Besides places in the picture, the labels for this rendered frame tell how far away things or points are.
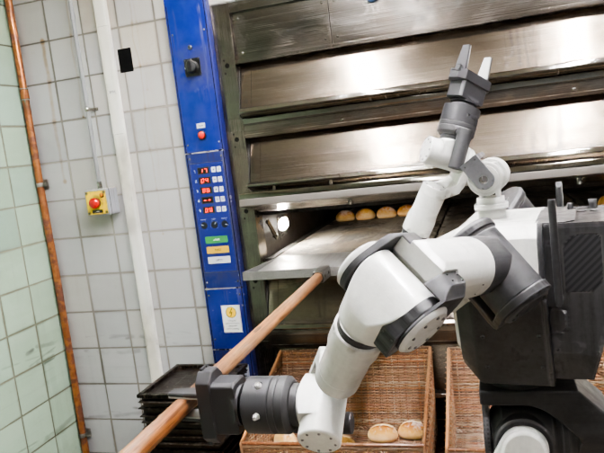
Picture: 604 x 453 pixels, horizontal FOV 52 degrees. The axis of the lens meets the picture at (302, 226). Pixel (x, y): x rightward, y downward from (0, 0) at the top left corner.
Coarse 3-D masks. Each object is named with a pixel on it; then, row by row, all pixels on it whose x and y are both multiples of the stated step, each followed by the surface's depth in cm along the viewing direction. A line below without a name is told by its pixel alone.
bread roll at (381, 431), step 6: (372, 426) 207; (378, 426) 205; (384, 426) 205; (390, 426) 205; (372, 432) 205; (378, 432) 204; (384, 432) 203; (390, 432) 203; (396, 432) 205; (372, 438) 204; (378, 438) 203; (384, 438) 203; (390, 438) 203; (396, 438) 204
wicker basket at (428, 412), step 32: (288, 352) 228; (416, 352) 215; (384, 384) 217; (416, 384) 214; (384, 416) 216; (416, 416) 213; (256, 448) 185; (288, 448) 182; (352, 448) 177; (384, 448) 174; (416, 448) 172
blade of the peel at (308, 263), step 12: (348, 252) 225; (264, 264) 218; (276, 264) 218; (288, 264) 216; (300, 264) 213; (312, 264) 210; (324, 264) 208; (336, 264) 206; (252, 276) 199; (264, 276) 197; (276, 276) 196; (288, 276) 195; (300, 276) 194
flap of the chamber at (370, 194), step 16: (512, 176) 186; (528, 176) 185; (544, 176) 184; (560, 176) 182; (576, 176) 183; (592, 176) 185; (320, 192) 204; (336, 192) 202; (352, 192) 200; (368, 192) 199; (384, 192) 197; (400, 192) 198; (416, 192) 200; (464, 192) 207; (256, 208) 218; (272, 208) 220; (288, 208) 223
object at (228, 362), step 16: (304, 288) 167; (288, 304) 153; (272, 320) 141; (256, 336) 131; (240, 352) 122; (224, 368) 115; (176, 400) 101; (192, 400) 102; (160, 416) 95; (176, 416) 97; (144, 432) 90; (160, 432) 92; (128, 448) 86; (144, 448) 87
